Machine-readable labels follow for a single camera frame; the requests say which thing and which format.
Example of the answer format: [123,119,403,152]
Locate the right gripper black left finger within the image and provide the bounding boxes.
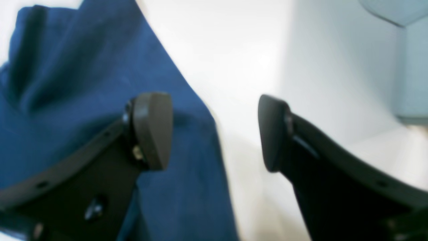
[1,92,173,241]

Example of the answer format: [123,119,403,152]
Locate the dark blue T-shirt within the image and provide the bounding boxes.
[0,0,239,241]

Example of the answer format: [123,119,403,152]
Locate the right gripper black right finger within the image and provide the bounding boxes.
[258,94,428,241]

